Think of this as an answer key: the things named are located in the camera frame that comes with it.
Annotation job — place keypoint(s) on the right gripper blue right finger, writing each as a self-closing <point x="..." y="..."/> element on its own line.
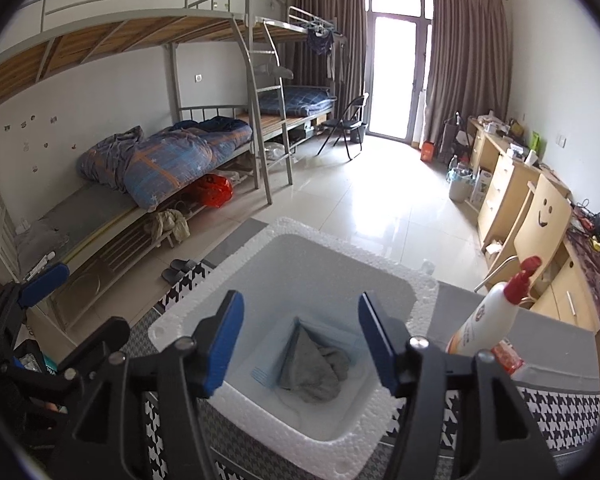
<point x="386" y="338"/>

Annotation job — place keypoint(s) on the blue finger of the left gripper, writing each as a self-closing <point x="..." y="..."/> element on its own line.
<point x="43" y="285"/>

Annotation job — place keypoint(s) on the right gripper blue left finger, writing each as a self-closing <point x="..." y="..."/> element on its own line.
<point x="219" y="335"/>

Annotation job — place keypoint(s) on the blue surgical face mask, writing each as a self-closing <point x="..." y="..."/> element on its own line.
<point x="265" y="363"/>

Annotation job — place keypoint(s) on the grey sock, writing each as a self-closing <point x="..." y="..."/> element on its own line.
<point x="311" y="372"/>

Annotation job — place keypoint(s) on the black slippers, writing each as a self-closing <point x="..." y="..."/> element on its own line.
<point x="177" y="270"/>

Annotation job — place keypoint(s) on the white styrofoam box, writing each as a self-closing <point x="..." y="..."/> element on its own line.
<point x="291" y="269"/>

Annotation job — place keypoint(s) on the white pump lotion bottle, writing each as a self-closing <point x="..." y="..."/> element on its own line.
<point x="491" y="321"/>

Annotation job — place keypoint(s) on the red snack packet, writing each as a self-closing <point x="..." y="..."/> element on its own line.
<point x="507" y="357"/>

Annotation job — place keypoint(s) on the blue plaid quilt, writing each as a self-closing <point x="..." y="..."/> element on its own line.
<point x="153" y="168"/>

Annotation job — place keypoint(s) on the red plastic bag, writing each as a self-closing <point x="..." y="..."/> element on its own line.
<point x="211" y="190"/>

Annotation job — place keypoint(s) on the houndstooth table cloth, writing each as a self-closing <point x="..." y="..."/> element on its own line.
<point x="559" y="379"/>

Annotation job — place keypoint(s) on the metal bunk bed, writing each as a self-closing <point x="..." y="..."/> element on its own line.
<point x="100" y="233"/>

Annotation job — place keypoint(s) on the white trash bin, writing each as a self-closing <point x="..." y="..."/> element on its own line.
<point x="461" y="180"/>

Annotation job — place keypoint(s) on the wooden smiley face chair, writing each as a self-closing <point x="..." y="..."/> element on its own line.
<point x="537" y="231"/>

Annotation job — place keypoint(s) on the orange box on floor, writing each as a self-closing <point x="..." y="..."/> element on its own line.
<point x="427" y="152"/>

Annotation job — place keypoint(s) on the long wooden desk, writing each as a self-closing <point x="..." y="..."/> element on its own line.
<point x="569" y="290"/>

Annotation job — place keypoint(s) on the black folding chair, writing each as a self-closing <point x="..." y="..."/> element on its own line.
<point x="349" y="127"/>

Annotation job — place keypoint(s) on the brown right curtain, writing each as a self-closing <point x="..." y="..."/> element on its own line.
<point x="471" y="62"/>

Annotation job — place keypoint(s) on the brown curtain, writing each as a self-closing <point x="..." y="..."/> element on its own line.
<point x="333" y="54"/>
<point x="471" y="62"/>

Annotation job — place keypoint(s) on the brown left curtain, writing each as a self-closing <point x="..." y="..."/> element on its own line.
<point x="333" y="54"/>

